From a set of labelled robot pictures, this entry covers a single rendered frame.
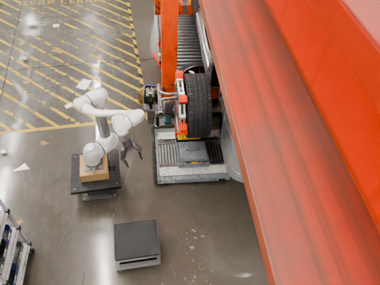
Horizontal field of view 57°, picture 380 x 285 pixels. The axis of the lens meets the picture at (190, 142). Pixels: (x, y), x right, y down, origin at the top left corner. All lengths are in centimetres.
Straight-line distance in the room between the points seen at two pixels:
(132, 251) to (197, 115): 136
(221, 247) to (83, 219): 144
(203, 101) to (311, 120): 284
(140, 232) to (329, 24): 316
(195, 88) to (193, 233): 147
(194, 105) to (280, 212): 292
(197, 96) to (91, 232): 172
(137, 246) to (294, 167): 290
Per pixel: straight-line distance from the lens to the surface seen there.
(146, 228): 334
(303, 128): 47
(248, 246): 372
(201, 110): 328
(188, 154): 397
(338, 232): 39
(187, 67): 466
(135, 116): 278
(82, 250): 371
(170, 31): 359
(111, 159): 386
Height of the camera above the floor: 331
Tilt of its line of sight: 49 degrees down
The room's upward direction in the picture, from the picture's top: 5 degrees clockwise
